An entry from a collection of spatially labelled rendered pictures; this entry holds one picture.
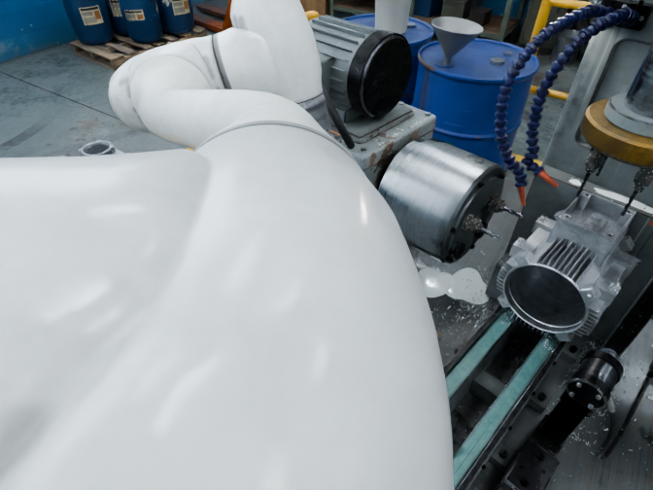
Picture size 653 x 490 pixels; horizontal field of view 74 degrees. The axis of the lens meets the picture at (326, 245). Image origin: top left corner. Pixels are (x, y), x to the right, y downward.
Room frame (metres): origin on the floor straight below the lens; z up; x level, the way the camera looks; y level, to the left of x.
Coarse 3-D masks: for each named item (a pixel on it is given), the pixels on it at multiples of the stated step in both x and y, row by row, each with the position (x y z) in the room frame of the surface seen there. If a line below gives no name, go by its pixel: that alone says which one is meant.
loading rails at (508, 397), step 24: (504, 312) 0.59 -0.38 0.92; (480, 336) 0.53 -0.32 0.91; (504, 336) 0.55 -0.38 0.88; (528, 336) 0.60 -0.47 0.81; (552, 336) 0.53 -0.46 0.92; (456, 360) 0.47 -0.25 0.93; (480, 360) 0.47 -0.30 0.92; (528, 360) 0.47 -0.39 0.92; (552, 360) 0.47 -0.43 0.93; (576, 360) 0.54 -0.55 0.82; (456, 384) 0.42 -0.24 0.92; (480, 384) 0.46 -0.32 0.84; (504, 384) 0.46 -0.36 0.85; (528, 384) 0.42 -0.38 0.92; (504, 408) 0.37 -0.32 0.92; (480, 432) 0.33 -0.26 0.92; (504, 432) 0.33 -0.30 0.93; (456, 456) 0.29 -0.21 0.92; (480, 456) 0.29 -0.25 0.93; (504, 456) 0.33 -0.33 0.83; (456, 480) 0.26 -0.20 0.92
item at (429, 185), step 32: (416, 160) 0.82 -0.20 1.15; (448, 160) 0.80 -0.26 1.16; (480, 160) 0.80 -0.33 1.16; (384, 192) 0.81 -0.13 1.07; (416, 192) 0.76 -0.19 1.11; (448, 192) 0.73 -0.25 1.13; (480, 192) 0.75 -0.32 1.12; (416, 224) 0.73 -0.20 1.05; (448, 224) 0.69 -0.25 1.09; (480, 224) 0.70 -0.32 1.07; (448, 256) 0.70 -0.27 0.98
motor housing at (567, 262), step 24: (528, 240) 0.66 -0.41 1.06; (504, 264) 0.61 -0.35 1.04; (528, 264) 0.58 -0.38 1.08; (552, 264) 0.56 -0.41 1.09; (576, 264) 0.56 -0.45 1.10; (504, 288) 0.60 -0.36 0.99; (528, 288) 0.63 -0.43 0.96; (552, 288) 0.64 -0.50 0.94; (576, 288) 0.52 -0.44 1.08; (528, 312) 0.57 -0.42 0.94; (552, 312) 0.57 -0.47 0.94; (576, 312) 0.55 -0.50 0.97; (600, 312) 0.49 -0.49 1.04
